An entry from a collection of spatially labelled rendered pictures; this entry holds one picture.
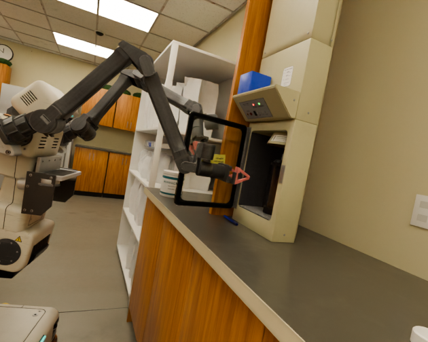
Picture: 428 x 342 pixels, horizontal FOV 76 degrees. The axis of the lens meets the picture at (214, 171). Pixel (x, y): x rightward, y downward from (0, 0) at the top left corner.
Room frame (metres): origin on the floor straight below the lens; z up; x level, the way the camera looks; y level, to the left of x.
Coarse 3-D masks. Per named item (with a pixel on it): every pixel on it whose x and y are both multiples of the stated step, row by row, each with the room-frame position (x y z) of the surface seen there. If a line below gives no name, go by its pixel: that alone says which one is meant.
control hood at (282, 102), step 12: (276, 84) 0.98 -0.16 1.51; (240, 96) 1.20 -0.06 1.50; (252, 96) 1.13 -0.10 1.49; (264, 96) 1.06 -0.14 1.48; (276, 96) 1.00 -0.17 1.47; (288, 96) 1.00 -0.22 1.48; (240, 108) 1.26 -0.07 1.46; (276, 108) 1.04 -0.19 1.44; (288, 108) 1.00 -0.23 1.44; (252, 120) 1.25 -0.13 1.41; (264, 120) 1.18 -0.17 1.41
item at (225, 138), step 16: (192, 128) 1.14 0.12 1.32; (208, 128) 1.18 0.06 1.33; (224, 128) 1.23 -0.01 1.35; (192, 144) 1.15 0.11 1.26; (224, 144) 1.23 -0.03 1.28; (224, 160) 1.24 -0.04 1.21; (192, 176) 1.16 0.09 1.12; (192, 192) 1.17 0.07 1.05; (208, 192) 1.21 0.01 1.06; (224, 192) 1.26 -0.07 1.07
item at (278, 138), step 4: (276, 132) 1.17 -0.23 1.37; (280, 132) 1.15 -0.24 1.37; (284, 132) 1.13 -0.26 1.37; (272, 136) 1.17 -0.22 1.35; (276, 136) 1.15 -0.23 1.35; (280, 136) 1.13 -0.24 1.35; (284, 136) 1.12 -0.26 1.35; (268, 140) 1.19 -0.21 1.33; (272, 140) 1.15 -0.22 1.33; (276, 140) 1.13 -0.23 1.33; (280, 140) 1.12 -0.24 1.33; (284, 140) 1.11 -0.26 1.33; (268, 144) 1.22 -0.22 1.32; (272, 144) 1.25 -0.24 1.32; (276, 144) 1.26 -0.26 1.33; (280, 144) 1.12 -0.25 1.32; (284, 144) 1.11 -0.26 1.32; (284, 148) 1.27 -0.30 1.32
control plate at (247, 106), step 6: (240, 102) 1.23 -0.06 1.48; (246, 102) 1.19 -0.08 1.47; (252, 102) 1.15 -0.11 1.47; (264, 102) 1.08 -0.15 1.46; (246, 108) 1.22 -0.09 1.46; (252, 108) 1.18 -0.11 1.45; (258, 108) 1.14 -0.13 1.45; (264, 108) 1.10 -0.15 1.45; (246, 114) 1.25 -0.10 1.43; (258, 114) 1.17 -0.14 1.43; (264, 114) 1.13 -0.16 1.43; (270, 114) 1.09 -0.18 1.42
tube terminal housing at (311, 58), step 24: (288, 48) 1.13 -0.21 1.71; (312, 48) 1.03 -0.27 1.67; (264, 72) 1.27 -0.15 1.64; (312, 72) 1.03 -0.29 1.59; (312, 96) 1.04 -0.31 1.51; (288, 120) 1.06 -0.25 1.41; (312, 120) 1.05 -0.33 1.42; (288, 144) 1.03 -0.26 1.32; (312, 144) 1.06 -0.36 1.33; (288, 168) 1.03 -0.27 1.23; (288, 192) 1.03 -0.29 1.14; (240, 216) 1.24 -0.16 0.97; (288, 216) 1.04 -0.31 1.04; (288, 240) 1.05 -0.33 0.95
